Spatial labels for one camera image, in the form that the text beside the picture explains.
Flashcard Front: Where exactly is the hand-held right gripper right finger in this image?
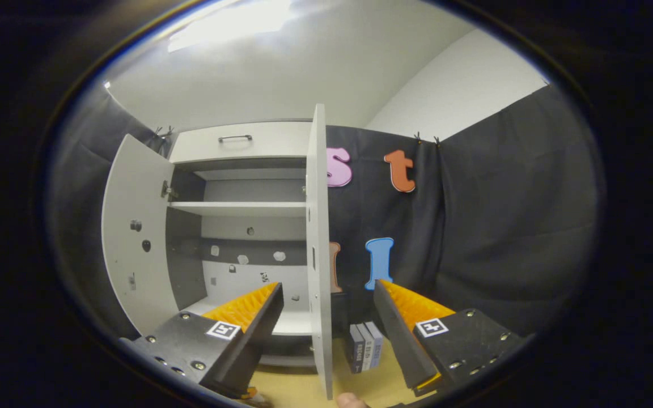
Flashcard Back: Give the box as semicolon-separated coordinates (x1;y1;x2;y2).
374;279;525;397

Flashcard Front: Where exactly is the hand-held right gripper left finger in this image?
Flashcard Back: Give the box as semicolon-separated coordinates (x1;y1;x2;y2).
134;282;285;398

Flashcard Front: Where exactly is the white cabinet door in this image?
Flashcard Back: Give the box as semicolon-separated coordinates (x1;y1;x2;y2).
101;134;175;338
306;103;334;400

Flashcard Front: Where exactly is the white cabinet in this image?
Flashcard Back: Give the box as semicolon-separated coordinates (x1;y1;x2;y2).
165;119;327;369

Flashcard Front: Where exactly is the white cabinet shelf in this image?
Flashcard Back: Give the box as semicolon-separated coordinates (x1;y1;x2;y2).
168;201;308;218

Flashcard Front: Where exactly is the dark book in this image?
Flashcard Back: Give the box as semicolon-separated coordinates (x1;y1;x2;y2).
349;324;366;374

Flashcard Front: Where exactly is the black backdrop cloth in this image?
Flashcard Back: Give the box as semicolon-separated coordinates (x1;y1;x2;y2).
49;79;608;341

